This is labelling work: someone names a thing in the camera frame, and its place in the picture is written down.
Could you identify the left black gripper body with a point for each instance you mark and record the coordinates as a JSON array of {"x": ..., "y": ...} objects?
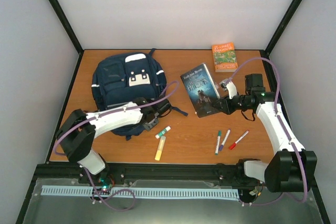
[{"x": 149, "y": 126}]

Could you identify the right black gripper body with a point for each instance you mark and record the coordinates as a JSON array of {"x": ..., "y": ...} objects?
[{"x": 230, "y": 108}]

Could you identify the dark blue castle book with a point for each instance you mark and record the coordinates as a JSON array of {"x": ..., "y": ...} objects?
[{"x": 201, "y": 90}]

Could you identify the navy blue student backpack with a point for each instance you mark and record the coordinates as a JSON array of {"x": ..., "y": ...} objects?
[{"x": 127, "y": 77}]

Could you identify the orange treehouse book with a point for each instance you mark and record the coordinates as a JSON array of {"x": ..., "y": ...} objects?
[{"x": 224, "y": 56}]

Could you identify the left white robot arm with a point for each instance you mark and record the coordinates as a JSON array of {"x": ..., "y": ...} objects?
[{"x": 77, "y": 134}]

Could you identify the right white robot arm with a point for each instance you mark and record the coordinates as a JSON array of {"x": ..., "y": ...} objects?
[{"x": 286, "y": 147}]

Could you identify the green white glue stick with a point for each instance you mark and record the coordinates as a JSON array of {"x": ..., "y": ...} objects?
[{"x": 162, "y": 132}]

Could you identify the purple whiteboard marker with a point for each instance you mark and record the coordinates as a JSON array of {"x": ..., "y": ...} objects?
[{"x": 224, "y": 140}]

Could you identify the yellow highlighter marker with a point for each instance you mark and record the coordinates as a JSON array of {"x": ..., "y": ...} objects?
[{"x": 160, "y": 148}]

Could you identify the red whiteboard marker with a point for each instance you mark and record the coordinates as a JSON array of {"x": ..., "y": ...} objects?
[{"x": 238, "y": 140}]

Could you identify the green whiteboard marker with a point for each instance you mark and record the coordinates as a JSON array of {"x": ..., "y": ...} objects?
[{"x": 218, "y": 142}]

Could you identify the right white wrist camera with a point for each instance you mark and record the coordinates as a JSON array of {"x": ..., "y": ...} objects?
[{"x": 228, "y": 85}]

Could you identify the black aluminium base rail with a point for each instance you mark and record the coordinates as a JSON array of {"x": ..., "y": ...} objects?
[{"x": 170, "y": 172}]

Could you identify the light blue cable duct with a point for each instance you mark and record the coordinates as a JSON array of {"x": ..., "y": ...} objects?
[{"x": 142, "y": 193}]

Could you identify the right black frame post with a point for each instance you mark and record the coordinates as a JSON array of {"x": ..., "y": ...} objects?
[{"x": 282, "y": 26}]

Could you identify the black frame post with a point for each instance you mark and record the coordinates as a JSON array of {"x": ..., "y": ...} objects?
[
  {"x": 66, "y": 25},
  {"x": 282, "y": 26}
]

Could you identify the left black frame post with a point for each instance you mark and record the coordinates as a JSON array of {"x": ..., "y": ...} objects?
[{"x": 66, "y": 25}]

